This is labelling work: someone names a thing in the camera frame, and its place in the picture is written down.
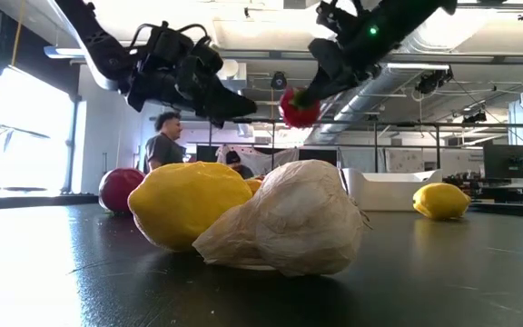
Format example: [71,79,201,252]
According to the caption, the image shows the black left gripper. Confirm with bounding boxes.
[127,54,258,129]

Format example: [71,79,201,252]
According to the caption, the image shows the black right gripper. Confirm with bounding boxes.
[293,38,380,106]

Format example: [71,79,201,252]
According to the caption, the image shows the red strawberry with green leaves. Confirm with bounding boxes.
[279,87,322,129]

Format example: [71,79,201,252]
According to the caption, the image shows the large yellow lemon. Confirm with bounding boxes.
[127,162,253,253]

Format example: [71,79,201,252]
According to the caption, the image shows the red apple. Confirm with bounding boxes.
[98,167,145,214]

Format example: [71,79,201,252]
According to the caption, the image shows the silver ventilation ducts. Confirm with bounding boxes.
[304,67,421,144]

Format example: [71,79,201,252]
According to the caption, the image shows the white ceiling box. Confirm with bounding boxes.
[222,58,248,91]

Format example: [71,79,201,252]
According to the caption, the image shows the round black ceiling device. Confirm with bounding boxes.
[270,71,289,91]

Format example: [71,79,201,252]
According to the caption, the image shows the person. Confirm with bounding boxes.
[224,150,256,180]
[143,111,186,174]

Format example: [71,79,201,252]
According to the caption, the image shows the orange-yellow lemon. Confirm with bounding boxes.
[242,178,263,197]

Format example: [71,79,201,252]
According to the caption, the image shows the black ceiling track light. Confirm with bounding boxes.
[414,66,454,95]
[462,110,488,124]

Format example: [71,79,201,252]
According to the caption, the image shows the white plastic basket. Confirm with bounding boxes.
[340,167,444,213]

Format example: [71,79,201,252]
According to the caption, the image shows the beige garlic bulb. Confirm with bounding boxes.
[192,159,371,278]

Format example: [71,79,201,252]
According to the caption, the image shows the small yellow lemon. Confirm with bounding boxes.
[412,182,471,222]

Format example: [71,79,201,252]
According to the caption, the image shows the long ceiling light fixture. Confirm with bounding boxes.
[43,45,85,60]

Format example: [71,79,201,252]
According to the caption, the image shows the black computer monitor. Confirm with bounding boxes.
[483,144,523,180]

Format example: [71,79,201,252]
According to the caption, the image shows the cluttered black workbench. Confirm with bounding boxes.
[442,174,523,217]

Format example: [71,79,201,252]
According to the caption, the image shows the black metal rail frame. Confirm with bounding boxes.
[149,115,523,173]

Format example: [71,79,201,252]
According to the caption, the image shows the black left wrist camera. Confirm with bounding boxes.
[145,21,197,63]

